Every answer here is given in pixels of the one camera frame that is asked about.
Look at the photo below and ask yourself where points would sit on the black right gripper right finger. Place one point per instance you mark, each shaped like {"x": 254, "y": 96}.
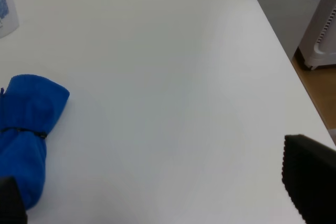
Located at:
{"x": 308, "y": 174}

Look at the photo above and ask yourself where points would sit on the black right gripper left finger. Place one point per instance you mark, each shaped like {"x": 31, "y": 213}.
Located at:
{"x": 12, "y": 206}

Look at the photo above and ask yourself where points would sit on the white shampoo bottle blue cap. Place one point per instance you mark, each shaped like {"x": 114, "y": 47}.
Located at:
{"x": 9, "y": 18}

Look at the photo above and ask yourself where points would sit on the blue rolled cloth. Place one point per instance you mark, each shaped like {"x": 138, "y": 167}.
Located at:
{"x": 30, "y": 108}

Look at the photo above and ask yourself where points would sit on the white appliance on floor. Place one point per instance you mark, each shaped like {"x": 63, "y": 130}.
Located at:
{"x": 318, "y": 43}

